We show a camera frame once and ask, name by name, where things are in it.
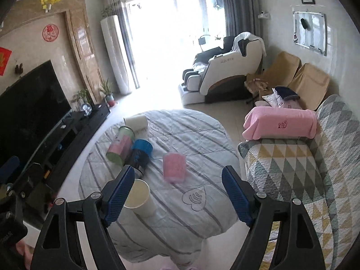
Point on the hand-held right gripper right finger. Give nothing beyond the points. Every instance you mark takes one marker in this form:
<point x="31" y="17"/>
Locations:
<point x="236" y="195"/>

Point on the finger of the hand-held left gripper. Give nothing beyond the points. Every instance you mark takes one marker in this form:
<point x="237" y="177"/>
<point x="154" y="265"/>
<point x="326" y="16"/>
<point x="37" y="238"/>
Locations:
<point x="35" y="181"/>
<point x="8" y="168"/>

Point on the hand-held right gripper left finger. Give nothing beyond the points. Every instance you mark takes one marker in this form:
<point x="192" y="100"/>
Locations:
<point x="119" y="195"/>

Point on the white cup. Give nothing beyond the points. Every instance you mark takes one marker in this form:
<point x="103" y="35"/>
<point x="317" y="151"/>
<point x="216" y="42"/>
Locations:
<point x="139" y="197"/>

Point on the person's left hand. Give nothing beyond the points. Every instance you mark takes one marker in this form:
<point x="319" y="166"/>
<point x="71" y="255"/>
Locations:
<point x="25" y="251"/>

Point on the blue can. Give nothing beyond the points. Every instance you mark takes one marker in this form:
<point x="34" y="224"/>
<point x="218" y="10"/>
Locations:
<point x="140" y="152"/>

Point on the green and pink canister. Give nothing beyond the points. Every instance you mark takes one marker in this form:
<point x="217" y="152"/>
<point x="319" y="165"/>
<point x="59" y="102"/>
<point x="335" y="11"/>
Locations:
<point x="121" y="146"/>

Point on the round table with striped cloth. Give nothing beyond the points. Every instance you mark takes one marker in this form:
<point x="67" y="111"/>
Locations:
<point x="180" y="208"/>

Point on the pink sponge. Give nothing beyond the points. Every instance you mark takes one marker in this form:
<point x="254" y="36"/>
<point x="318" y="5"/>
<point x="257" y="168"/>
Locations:
<point x="175" y="167"/>

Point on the sofa with triangle quilt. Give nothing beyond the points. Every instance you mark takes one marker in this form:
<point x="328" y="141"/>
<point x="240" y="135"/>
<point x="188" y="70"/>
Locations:
<point x="295" y="174"/>

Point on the black television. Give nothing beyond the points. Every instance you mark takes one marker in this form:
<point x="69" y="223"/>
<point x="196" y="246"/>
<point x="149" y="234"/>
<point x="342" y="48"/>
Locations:
<point x="31" y="109"/>

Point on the black television stand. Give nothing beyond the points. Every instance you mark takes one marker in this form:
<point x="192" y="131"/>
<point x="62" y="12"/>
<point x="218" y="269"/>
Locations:
<point x="81" y="129"/>

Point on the white paper roll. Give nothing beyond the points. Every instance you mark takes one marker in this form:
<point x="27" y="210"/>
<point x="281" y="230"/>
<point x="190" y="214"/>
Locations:
<point x="136" y="122"/>

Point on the pink towel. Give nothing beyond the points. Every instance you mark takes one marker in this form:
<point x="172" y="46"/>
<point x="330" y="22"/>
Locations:
<point x="278" y="122"/>

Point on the glass ball ornament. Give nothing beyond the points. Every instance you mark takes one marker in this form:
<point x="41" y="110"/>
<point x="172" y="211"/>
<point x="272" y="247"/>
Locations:
<point x="86" y="109"/>

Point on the small green potted plant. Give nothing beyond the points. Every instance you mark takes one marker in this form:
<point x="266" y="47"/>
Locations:
<point x="81" y="95"/>

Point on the white patterned pillow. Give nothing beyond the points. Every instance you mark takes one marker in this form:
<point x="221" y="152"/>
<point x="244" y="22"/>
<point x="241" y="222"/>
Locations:
<point x="274" y="101"/>

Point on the potted plant in pink pot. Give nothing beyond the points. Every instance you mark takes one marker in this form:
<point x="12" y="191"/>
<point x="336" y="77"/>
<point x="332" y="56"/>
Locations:
<point x="107" y="92"/>

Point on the brown cardboard box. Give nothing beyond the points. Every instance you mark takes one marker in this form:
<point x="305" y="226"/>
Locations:
<point x="256" y="85"/>

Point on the dark navy cushion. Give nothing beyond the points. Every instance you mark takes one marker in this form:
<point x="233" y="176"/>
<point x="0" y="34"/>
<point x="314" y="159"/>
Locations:
<point x="287" y="92"/>

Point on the white massage chair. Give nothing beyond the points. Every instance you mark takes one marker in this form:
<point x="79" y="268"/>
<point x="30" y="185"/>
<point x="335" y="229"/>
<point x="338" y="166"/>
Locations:
<point x="225" y="73"/>

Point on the tan sofa cushion cover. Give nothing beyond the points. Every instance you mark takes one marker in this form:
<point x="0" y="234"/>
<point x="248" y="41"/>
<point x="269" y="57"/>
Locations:
<point x="310" y="85"/>
<point x="281" y="69"/>

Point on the white standing air conditioner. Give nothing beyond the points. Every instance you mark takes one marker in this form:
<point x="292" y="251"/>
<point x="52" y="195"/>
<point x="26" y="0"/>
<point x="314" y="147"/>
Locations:
<point x="116" y="53"/>

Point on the balcony chair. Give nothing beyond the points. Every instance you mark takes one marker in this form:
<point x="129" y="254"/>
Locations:
<point x="204" y="42"/>

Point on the white towel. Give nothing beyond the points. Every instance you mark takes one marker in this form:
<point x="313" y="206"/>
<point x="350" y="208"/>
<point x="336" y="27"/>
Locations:
<point x="250" y="38"/>

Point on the grey curtain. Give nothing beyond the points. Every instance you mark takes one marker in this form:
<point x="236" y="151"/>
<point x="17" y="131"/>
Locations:
<point x="239" y="5"/>
<point x="126" y="33"/>

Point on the black whiteboard eraser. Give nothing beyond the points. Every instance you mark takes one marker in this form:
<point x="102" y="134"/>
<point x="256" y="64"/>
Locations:
<point x="305" y="24"/>

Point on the red paper wall decoration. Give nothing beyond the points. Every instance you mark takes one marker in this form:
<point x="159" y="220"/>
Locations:
<point x="4" y="60"/>

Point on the round red wall decoration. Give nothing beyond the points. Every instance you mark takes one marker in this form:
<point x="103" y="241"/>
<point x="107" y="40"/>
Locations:
<point x="50" y="32"/>

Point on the wall whiteboard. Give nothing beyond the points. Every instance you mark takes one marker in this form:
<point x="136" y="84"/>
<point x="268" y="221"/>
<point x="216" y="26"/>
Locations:
<point x="316" y="33"/>

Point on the white security camera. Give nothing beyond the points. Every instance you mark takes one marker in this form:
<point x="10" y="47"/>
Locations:
<point x="263" y="14"/>

